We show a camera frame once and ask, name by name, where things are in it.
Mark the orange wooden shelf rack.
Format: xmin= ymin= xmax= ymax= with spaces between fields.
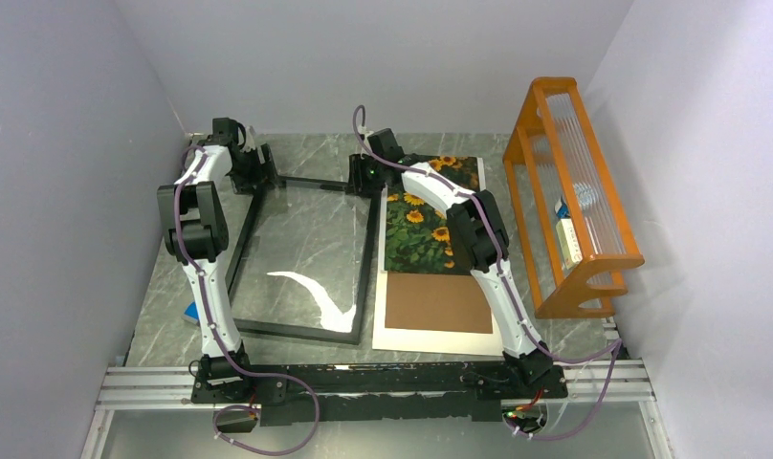
xmin=502 ymin=76 xmax=645 ymax=319

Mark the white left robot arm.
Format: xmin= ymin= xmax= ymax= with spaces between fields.
xmin=157 ymin=118 xmax=271 ymax=402

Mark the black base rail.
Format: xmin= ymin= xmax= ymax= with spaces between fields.
xmin=190 ymin=361 xmax=568 ymax=426

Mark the clear acrylic sheet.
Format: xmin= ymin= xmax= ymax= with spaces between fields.
xmin=230 ymin=186 xmax=369 ymax=332

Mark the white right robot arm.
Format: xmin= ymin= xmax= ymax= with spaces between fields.
xmin=353 ymin=121 xmax=560 ymax=397

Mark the blue small object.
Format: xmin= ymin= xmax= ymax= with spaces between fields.
xmin=182 ymin=302 xmax=199 ymax=325

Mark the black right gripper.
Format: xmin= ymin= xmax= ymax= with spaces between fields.
xmin=346 ymin=154 xmax=387 ymax=195

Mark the white mat backing board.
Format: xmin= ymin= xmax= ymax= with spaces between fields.
xmin=371 ymin=271 xmax=502 ymax=357

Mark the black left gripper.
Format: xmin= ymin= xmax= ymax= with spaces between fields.
xmin=230 ymin=144 xmax=283 ymax=196

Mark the sunflower photo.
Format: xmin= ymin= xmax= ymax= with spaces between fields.
xmin=382 ymin=155 xmax=484 ymax=275

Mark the aluminium table rail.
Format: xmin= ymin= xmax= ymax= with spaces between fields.
xmin=83 ymin=359 xmax=674 ymax=458

